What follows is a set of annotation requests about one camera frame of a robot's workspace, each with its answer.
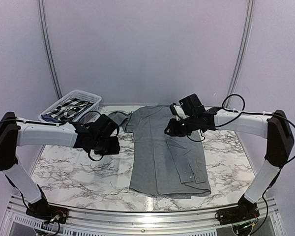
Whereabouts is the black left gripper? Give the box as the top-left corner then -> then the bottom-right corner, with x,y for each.
92,136 -> 119,155

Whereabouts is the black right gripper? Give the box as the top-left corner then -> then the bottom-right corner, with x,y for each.
164,115 -> 198,137

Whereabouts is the grey long sleeve shirt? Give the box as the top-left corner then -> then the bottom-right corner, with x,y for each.
109,106 -> 211,198

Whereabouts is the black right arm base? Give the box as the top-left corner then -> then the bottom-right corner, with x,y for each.
215,195 -> 260,225

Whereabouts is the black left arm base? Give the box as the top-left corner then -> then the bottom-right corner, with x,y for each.
26,203 -> 69,224

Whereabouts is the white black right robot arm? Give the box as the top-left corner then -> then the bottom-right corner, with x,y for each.
164,107 -> 295,220

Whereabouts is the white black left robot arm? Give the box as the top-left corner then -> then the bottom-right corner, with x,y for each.
0,112 -> 120,219

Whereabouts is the white plastic laundry basket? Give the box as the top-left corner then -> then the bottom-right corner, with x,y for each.
38,90 -> 102,123

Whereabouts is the black white plaid shirt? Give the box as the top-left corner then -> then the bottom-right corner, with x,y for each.
45,98 -> 93,122

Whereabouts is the blue patterned folded shirt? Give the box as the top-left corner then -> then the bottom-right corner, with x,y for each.
40,114 -> 63,123

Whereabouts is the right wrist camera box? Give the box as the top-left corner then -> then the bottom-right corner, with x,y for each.
170,93 -> 206,119

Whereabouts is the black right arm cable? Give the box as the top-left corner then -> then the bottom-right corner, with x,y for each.
186,94 -> 295,164

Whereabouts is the aluminium corner post right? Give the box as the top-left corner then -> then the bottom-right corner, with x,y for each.
227,0 -> 255,95

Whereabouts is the aluminium corner post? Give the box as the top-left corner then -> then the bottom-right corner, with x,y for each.
227,0 -> 255,95
37,0 -> 62,99

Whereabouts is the aluminium front rail frame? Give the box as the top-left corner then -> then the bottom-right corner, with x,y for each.
0,195 -> 286,236

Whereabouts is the aluminium corner post left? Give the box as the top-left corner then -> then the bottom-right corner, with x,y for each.
37,0 -> 62,99

